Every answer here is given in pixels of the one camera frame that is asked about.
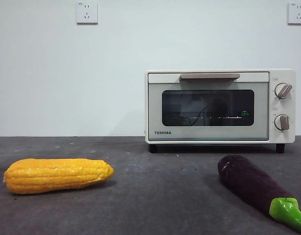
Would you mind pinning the glass oven door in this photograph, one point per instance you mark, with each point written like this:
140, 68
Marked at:
155, 110

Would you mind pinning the purple eggplant green stem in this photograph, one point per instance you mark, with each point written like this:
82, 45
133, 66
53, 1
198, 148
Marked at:
248, 181

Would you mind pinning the black oven foot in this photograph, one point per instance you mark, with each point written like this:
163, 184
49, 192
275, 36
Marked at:
280, 148
153, 148

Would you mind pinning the white oven knob taupe pointer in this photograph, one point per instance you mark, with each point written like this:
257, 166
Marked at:
282, 91
282, 122

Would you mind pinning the white Toshiba toaster oven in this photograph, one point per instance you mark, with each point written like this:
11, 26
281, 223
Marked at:
282, 139

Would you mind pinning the yellow corn cob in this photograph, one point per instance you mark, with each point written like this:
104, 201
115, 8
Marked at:
54, 176

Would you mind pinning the white wall socket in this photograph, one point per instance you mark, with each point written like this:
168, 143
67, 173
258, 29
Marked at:
86, 12
298, 13

